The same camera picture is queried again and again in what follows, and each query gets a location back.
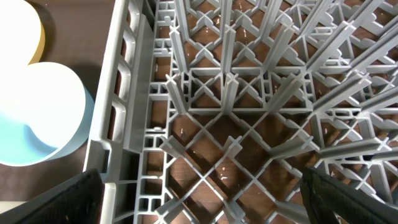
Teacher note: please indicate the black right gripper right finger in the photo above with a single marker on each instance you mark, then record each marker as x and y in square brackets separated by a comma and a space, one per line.
[325, 197]

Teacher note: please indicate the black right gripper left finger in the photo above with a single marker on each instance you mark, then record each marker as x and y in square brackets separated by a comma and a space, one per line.
[77, 200]

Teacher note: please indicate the grey dishwasher rack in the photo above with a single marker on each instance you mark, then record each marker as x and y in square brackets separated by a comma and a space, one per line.
[209, 111]

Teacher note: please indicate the light blue bowl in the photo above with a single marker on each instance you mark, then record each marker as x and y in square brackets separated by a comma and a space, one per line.
[46, 113]

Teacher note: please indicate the dark brown serving tray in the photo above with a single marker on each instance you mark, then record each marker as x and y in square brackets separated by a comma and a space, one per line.
[76, 33]

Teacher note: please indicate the yellow plate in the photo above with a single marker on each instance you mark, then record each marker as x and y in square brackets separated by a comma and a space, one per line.
[22, 34]

